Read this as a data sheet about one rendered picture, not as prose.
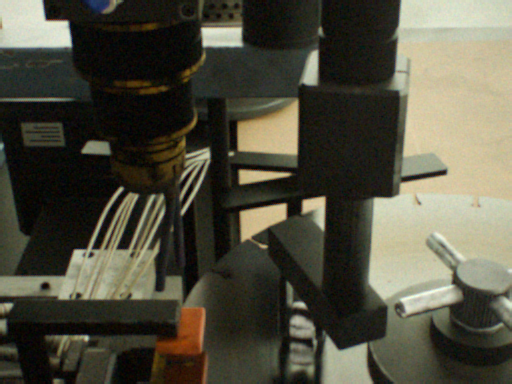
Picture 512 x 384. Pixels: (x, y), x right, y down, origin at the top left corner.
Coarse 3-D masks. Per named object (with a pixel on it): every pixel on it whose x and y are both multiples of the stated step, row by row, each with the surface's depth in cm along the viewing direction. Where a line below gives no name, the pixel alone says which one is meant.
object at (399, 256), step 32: (320, 224) 57; (384, 224) 57; (416, 224) 57; (448, 224) 57; (480, 224) 57; (224, 256) 55; (256, 256) 54; (384, 256) 54; (416, 256) 54; (480, 256) 54; (224, 288) 52; (256, 288) 52; (384, 288) 52; (224, 320) 49; (256, 320) 49; (224, 352) 47; (256, 352) 47; (288, 352) 47; (320, 352) 47; (352, 352) 47
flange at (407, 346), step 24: (408, 288) 50; (432, 288) 50; (432, 312) 46; (408, 336) 46; (432, 336) 46; (456, 336) 44; (480, 336) 44; (504, 336) 44; (384, 360) 45; (408, 360) 45; (432, 360) 45; (456, 360) 44; (480, 360) 44; (504, 360) 44
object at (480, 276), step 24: (432, 240) 47; (456, 264) 45; (480, 264) 44; (456, 288) 43; (480, 288) 43; (504, 288) 43; (408, 312) 42; (456, 312) 44; (480, 312) 43; (504, 312) 42
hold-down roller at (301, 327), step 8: (296, 304) 47; (304, 304) 47; (296, 312) 47; (304, 312) 47; (296, 320) 47; (304, 320) 47; (312, 320) 47; (296, 328) 47; (304, 328) 47; (312, 328) 47; (296, 336) 47; (304, 336) 47; (312, 336) 47
